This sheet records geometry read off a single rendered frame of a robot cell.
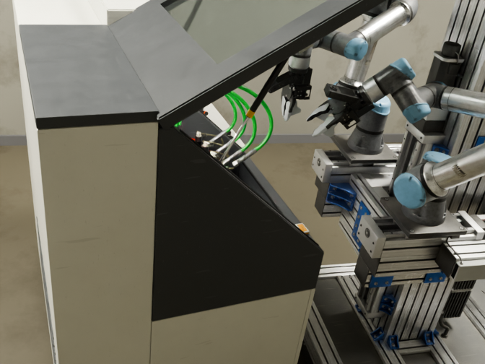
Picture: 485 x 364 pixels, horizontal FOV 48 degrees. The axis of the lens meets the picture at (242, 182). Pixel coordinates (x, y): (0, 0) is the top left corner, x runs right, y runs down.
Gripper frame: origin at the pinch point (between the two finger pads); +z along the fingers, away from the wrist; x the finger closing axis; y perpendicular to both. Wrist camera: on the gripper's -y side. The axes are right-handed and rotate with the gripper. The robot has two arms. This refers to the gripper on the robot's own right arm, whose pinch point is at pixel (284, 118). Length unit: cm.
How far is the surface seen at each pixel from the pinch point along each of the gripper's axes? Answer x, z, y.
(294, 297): -47, 45, -11
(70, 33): 13, -28, -74
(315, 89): 191, 74, 133
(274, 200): -14.4, 26.9, -6.5
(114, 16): 23, -31, -59
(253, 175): 4.1, 27.1, -7.2
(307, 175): 141, 122, 108
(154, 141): -47, -20, -62
